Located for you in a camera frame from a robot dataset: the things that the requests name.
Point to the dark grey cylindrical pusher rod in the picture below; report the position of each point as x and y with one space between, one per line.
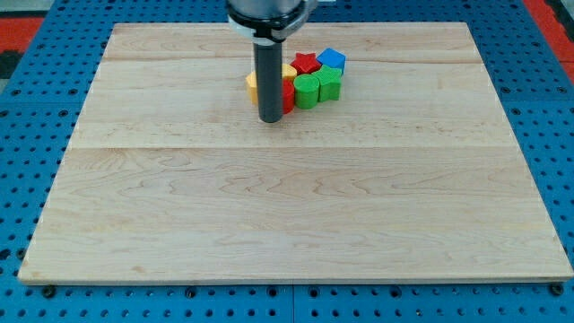
268 68

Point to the yellow heart block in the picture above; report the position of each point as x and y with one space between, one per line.
251 87

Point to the red star block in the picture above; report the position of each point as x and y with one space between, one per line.
305 63

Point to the red cylinder block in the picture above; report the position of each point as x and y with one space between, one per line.
288 97

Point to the green cylinder block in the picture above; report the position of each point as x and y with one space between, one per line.
306 91

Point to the blue cube block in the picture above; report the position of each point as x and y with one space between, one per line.
332 58

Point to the green star block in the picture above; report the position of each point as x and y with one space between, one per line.
330 82

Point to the light wooden board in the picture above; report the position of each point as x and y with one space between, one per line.
412 177

